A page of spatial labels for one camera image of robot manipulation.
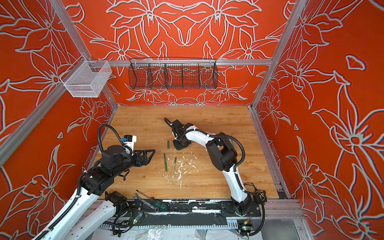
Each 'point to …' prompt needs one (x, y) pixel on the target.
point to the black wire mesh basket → (172, 73)
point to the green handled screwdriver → (155, 202)
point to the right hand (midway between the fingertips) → (177, 146)
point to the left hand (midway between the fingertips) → (148, 150)
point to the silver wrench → (147, 203)
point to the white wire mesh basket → (86, 78)
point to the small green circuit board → (247, 228)
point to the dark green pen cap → (168, 145)
